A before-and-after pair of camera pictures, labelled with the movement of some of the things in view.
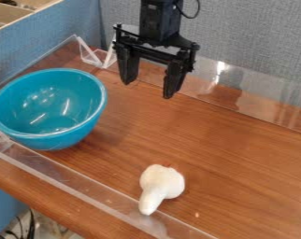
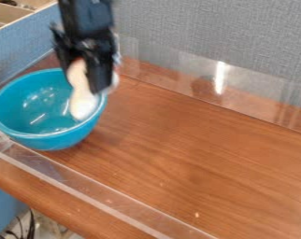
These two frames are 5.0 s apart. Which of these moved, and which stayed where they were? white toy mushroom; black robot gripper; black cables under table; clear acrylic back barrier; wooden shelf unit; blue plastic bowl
Moved: black robot gripper; white toy mushroom
Stayed: clear acrylic back barrier; black cables under table; wooden shelf unit; blue plastic bowl
